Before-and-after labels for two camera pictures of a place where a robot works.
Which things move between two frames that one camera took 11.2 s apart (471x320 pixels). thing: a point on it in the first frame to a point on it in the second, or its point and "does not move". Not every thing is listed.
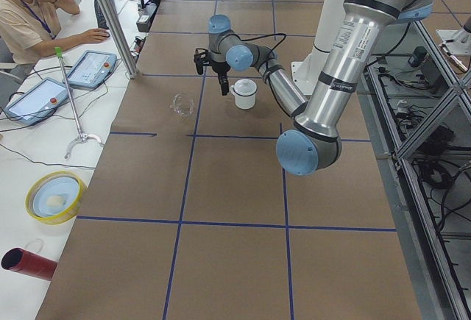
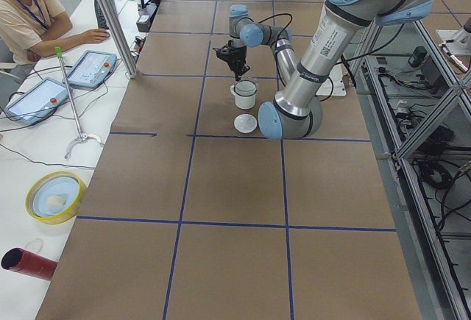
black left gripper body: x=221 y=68 to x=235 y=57
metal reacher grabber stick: x=83 y=136 does not move
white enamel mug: x=244 y=92 does not move
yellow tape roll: x=54 y=198 does not move
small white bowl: x=245 y=87 to x=245 y=123
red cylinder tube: x=25 y=261 does not move
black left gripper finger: x=224 y=83 to x=240 y=71
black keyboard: x=101 y=22 does not move
